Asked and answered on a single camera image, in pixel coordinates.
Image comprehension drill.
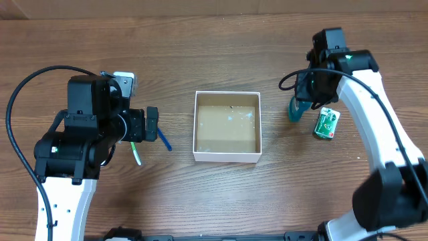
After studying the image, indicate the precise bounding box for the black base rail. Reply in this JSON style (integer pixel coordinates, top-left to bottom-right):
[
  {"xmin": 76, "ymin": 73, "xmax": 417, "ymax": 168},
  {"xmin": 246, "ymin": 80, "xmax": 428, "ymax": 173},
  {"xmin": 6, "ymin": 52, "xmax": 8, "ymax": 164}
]
[{"xmin": 84, "ymin": 227, "xmax": 324, "ymax": 241}]

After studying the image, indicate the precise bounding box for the blue mouthwash bottle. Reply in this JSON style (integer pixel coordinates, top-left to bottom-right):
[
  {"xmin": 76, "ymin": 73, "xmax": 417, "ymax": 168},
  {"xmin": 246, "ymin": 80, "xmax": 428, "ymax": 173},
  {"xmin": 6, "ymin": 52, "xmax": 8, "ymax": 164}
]
[{"xmin": 288, "ymin": 96, "xmax": 312, "ymax": 123}]

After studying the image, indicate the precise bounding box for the white cardboard box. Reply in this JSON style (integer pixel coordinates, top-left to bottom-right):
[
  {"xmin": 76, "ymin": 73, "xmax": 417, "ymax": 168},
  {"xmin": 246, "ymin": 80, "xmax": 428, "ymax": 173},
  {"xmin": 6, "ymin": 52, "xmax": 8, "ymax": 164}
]
[{"xmin": 193, "ymin": 91, "xmax": 262, "ymax": 163}]

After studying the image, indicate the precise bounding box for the green soap packet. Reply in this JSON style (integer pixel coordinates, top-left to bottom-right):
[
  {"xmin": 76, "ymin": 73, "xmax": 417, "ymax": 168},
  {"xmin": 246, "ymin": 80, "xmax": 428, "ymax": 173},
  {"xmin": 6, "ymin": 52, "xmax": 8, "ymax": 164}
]
[{"xmin": 314, "ymin": 107, "xmax": 340, "ymax": 139}]

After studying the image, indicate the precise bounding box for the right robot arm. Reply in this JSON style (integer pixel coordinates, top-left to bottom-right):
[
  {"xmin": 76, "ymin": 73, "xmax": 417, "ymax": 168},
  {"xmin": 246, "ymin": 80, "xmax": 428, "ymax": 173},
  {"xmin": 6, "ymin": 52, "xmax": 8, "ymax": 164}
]
[{"xmin": 289, "ymin": 28, "xmax": 427, "ymax": 240}]

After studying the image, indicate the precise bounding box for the blue disposable razor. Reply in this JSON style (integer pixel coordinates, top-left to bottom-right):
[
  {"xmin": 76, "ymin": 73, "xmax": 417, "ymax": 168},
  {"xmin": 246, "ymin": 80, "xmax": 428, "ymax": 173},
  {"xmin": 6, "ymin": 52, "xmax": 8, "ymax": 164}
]
[{"xmin": 157, "ymin": 128, "xmax": 173, "ymax": 151}]

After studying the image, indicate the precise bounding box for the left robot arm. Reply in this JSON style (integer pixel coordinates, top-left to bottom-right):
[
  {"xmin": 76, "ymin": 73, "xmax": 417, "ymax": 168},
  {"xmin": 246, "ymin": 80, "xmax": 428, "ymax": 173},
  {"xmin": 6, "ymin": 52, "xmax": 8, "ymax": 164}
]
[{"xmin": 34, "ymin": 72, "xmax": 158, "ymax": 240}]

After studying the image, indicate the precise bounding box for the green white toothbrush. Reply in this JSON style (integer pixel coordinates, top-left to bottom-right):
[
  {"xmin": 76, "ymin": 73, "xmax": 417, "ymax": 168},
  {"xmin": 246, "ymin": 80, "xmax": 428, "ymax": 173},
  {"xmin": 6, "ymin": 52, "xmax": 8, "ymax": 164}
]
[{"xmin": 130, "ymin": 142, "xmax": 142, "ymax": 166}]

